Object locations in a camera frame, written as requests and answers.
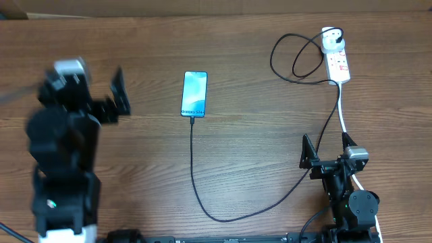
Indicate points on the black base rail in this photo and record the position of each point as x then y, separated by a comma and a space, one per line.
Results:
134, 235

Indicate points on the white power strip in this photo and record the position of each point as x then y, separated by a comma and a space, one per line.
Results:
337, 64

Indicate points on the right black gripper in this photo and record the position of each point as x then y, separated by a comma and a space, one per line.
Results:
322, 167

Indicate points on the Galaxy smartphone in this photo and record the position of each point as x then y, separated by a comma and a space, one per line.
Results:
194, 94

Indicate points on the white charger adapter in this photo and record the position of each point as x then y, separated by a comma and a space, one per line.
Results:
332, 41

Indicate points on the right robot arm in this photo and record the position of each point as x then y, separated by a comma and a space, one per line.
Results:
353, 210

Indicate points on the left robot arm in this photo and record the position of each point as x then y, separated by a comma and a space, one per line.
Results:
63, 139

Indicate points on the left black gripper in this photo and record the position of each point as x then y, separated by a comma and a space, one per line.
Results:
106, 107

